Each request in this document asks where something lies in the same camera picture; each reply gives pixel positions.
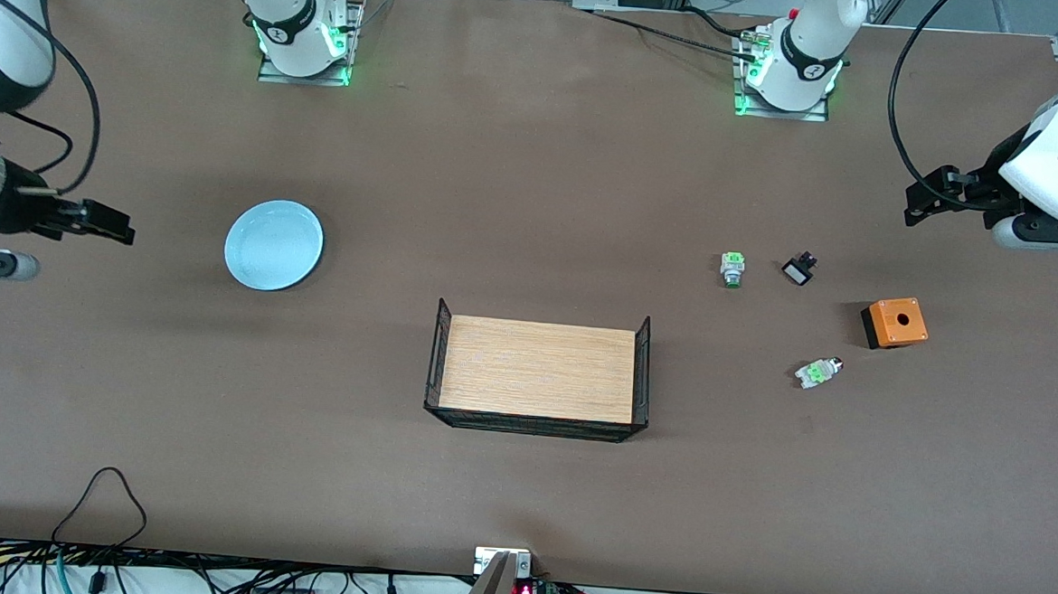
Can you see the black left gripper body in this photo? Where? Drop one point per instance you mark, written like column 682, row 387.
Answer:
column 979, row 188

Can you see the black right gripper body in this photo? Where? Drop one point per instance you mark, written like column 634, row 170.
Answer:
column 19, row 207

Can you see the light blue round plate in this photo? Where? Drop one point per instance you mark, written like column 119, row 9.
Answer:
column 274, row 246

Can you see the green and white switch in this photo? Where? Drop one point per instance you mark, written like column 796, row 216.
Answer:
column 815, row 374

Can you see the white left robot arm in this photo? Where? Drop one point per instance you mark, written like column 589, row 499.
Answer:
column 809, row 49

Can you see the black square white-faced button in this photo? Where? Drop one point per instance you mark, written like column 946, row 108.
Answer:
column 797, row 274

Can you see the red digit display module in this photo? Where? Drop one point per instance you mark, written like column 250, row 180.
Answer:
column 524, row 593

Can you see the orange button enclosure box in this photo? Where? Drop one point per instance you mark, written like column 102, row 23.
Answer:
column 899, row 324

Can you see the green push button switch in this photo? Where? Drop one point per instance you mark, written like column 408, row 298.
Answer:
column 732, row 267

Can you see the silver camera mount bracket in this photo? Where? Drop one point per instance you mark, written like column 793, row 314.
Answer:
column 488, row 557

